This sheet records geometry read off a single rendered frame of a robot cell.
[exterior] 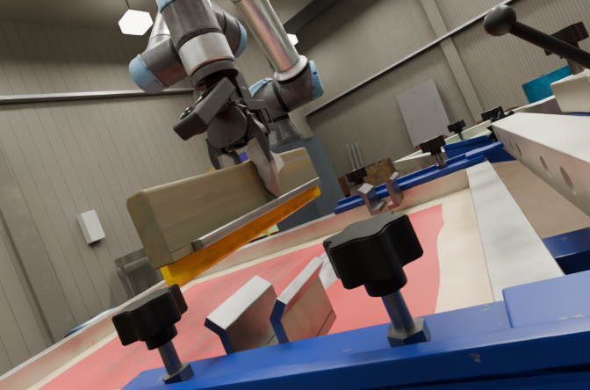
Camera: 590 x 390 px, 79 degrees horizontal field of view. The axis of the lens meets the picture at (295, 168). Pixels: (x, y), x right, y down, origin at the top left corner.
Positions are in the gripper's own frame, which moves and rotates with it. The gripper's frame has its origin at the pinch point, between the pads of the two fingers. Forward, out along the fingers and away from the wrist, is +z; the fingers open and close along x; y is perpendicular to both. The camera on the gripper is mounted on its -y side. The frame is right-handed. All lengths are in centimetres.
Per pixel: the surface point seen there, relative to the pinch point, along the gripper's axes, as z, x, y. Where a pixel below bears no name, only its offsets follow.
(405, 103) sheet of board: -71, 85, 1076
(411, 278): 13.6, -18.3, -8.7
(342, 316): 13.5, -12.1, -13.7
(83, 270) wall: 2, 585, 327
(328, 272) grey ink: 13.2, -5.9, -0.8
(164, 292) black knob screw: 3.0, -8.3, -27.9
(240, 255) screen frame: 11.6, 27.7, 25.2
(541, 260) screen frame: 10.0, -29.1, -19.6
